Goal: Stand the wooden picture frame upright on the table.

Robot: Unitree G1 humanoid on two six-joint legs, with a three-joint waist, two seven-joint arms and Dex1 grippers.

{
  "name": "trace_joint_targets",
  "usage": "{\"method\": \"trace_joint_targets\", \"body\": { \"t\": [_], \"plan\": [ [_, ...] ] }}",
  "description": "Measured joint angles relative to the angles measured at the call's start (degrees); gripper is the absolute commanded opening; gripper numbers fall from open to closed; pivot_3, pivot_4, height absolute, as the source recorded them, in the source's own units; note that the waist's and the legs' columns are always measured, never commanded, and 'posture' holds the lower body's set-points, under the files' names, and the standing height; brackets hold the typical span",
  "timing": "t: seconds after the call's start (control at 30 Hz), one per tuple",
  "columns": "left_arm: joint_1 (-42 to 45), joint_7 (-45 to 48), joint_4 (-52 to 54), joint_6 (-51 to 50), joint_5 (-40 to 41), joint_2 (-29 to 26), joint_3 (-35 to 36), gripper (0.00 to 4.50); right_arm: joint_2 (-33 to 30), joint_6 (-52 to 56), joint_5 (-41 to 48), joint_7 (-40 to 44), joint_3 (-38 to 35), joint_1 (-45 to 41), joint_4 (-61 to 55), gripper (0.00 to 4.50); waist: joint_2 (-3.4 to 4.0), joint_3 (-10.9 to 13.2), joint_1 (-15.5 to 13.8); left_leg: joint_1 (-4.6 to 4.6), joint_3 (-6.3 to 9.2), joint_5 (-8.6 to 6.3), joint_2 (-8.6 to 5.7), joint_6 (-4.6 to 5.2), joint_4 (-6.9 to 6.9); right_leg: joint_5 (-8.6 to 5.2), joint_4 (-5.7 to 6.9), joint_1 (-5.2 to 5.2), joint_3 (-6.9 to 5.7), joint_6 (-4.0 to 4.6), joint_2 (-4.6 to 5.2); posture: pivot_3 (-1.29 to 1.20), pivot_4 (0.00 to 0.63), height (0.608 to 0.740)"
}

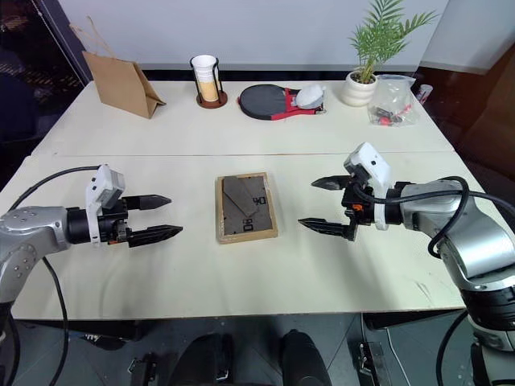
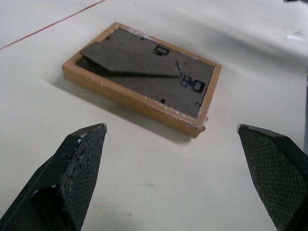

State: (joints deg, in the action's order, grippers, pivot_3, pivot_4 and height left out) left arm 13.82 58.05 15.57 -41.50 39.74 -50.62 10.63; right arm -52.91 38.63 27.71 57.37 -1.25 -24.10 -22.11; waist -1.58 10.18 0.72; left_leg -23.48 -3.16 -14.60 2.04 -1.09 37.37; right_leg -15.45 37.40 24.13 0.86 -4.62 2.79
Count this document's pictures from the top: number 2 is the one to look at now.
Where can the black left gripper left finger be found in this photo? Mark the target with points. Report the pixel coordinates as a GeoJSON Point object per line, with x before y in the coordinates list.
{"type": "Point", "coordinates": [72, 178]}

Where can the wooden picture frame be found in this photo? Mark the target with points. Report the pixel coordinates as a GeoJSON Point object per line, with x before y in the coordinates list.
{"type": "Point", "coordinates": [144, 79]}

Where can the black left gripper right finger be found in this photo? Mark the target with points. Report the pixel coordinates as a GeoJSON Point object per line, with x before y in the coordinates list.
{"type": "Point", "coordinates": [276, 173]}

